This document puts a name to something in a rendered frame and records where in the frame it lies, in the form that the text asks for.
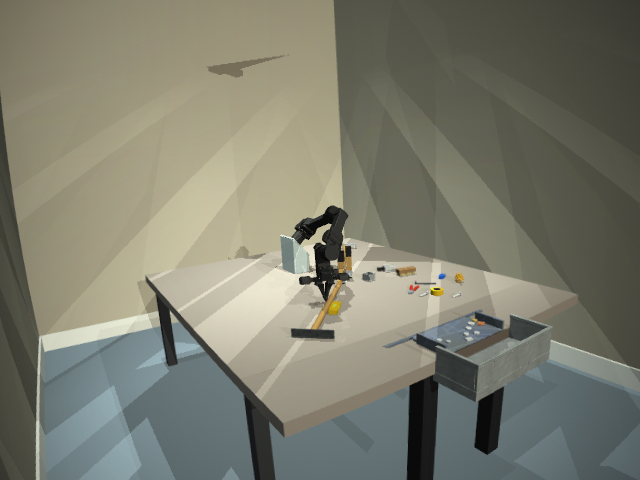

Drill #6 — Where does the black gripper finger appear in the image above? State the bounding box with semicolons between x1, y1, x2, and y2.
314;283;326;301
325;282;335;301

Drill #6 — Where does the long wooden-handled rake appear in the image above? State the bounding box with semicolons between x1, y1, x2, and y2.
342;243;356;278

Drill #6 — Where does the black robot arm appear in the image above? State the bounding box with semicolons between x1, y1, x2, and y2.
291;205;348;282

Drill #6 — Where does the long wooden scraper with black blade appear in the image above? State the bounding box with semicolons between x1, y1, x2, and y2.
291;251;345;339

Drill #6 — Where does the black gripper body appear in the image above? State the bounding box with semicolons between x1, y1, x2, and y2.
299;261;350;285

